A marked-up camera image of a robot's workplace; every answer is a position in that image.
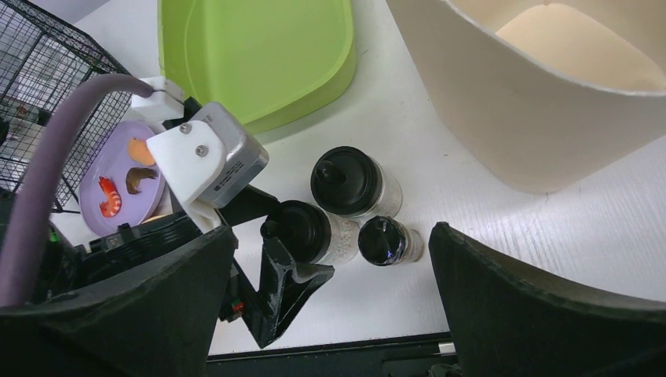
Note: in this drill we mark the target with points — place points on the toy shrimp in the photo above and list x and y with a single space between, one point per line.
113 202

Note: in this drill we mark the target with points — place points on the black pepper grinder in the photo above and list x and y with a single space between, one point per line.
383 241

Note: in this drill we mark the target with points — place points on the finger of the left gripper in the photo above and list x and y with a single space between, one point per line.
284 288

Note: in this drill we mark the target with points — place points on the beige waste bin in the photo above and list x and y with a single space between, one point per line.
543 93

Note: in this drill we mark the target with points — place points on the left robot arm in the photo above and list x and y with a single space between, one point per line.
131 247

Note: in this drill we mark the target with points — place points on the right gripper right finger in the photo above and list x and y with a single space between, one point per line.
510 318

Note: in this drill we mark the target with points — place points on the orange toy bread piece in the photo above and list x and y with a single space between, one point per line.
138 151

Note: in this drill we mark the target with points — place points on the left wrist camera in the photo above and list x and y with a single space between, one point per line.
207 161

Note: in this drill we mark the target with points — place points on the green plastic tub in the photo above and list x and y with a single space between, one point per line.
268 62

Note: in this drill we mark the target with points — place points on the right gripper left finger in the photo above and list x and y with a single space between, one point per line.
156 319

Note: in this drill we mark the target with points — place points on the black-lid glass jar front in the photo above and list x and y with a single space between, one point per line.
312 235

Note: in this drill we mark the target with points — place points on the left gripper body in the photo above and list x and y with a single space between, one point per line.
249 204

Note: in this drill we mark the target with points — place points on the black wire rack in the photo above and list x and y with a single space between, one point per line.
43 60

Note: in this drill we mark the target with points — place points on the dark toy mushroom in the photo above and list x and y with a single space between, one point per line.
134 177

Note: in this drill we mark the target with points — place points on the black-lid glass jar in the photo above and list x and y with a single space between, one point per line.
349 183
312 235

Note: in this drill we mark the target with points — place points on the purple plate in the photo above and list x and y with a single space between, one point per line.
113 161

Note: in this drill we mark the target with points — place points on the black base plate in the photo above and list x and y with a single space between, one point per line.
415 355

